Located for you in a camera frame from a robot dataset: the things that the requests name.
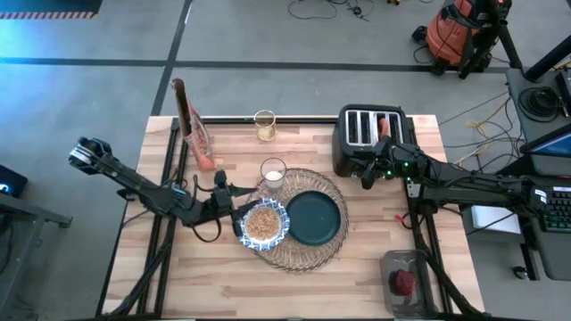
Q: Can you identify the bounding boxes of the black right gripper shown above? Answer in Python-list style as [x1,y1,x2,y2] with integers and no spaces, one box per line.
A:
[360,135,430,191]

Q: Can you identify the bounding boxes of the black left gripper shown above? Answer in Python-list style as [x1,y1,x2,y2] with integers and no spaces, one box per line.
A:
[197,185,261,238]

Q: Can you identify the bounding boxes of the blue patterned paper bowl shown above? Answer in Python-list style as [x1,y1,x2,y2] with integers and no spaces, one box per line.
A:
[238,197,291,252]

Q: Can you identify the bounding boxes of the dark green plate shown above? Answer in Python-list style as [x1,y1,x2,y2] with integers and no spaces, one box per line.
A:
[285,190,343,247]

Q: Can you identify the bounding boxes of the clear plastic container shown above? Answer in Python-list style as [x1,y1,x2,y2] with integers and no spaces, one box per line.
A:
[379,249,433,319]

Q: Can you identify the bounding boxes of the black four-slot toaster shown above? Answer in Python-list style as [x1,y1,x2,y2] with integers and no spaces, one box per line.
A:
[331,103,414,179]

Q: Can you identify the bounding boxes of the brown cereal heap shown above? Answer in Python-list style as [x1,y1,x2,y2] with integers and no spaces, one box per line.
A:
[244,207,282,241]

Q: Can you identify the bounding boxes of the clear glass with milk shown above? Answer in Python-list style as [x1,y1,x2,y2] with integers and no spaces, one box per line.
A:
[260,156,288,193]

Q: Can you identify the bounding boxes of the small gold-filled glass jar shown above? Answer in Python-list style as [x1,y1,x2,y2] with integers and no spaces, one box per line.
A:
[252,109,277,143]

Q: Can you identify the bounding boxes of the round woven straw placemat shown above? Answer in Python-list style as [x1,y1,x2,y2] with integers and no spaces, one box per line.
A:
[247,167,351,273]

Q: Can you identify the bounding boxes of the dark red round object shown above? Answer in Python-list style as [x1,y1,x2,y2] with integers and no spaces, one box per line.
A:
[388,268,418,298]

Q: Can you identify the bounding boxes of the white paper sheet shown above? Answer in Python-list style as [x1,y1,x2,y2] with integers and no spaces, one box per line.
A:
[470,204,522,235]

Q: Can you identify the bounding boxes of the orange shop vacuum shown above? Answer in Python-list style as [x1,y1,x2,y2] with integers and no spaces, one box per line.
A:
[423,0,514,80]

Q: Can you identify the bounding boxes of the grey laptop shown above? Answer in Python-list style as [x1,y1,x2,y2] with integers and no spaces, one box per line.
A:
[519,128,571,176]

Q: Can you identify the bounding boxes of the backlit black keyboard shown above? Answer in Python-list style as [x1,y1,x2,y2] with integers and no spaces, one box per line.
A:
[537,185,571,234]

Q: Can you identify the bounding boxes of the grey metal desk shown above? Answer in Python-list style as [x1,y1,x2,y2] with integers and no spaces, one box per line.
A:
[0,191,73,277]

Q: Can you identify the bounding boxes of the black box with blue light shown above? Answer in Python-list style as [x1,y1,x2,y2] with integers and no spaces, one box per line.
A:
[0,163,29,199]

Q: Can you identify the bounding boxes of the red cable tag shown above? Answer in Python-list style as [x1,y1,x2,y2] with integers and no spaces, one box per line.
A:
[393,211,414,231]

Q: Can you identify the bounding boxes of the yellow cable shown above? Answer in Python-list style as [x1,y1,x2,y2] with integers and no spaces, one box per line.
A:
[454,96,514,167]

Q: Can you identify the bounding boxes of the black floor cable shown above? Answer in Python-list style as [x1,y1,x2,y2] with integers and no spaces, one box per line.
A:
[286,0,372,22]

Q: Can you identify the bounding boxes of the coiled black cable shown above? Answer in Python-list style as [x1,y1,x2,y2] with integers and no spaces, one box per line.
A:
[517,86,562,119]

